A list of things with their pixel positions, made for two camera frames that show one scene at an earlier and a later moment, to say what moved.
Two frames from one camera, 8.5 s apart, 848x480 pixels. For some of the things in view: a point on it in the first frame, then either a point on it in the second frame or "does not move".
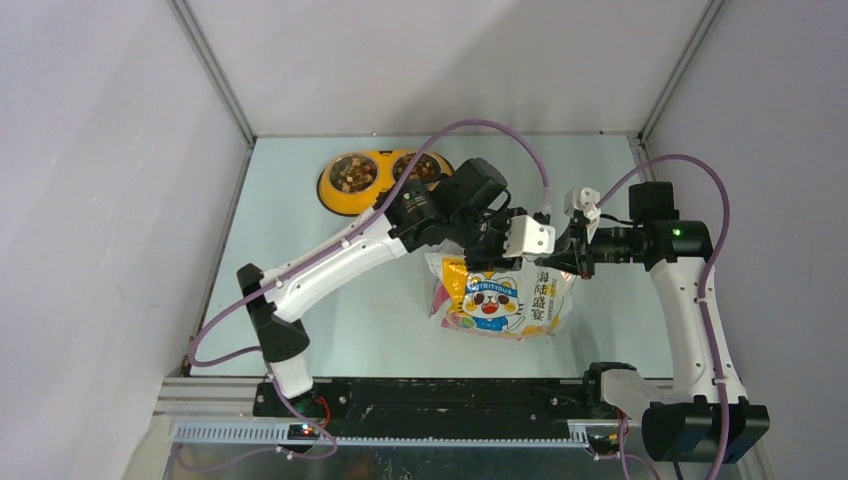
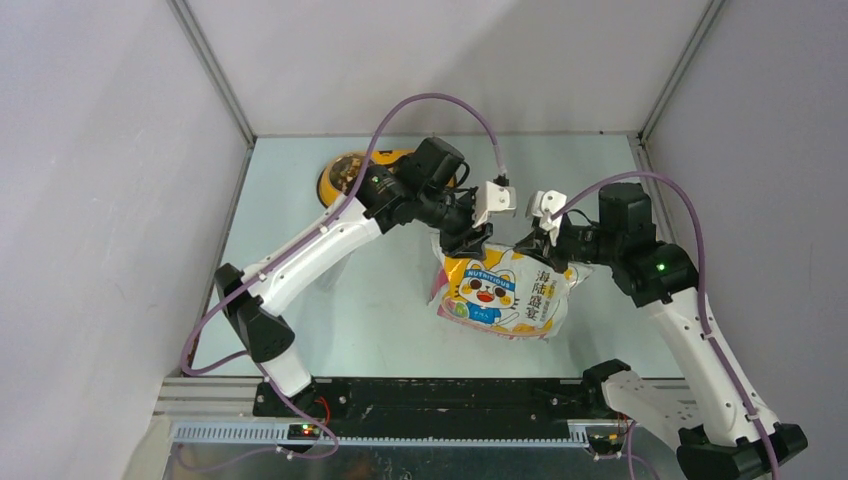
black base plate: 427,402 does not move
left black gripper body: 485,253 → 454,221
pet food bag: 526,302 does not move
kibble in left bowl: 352,173 does not move
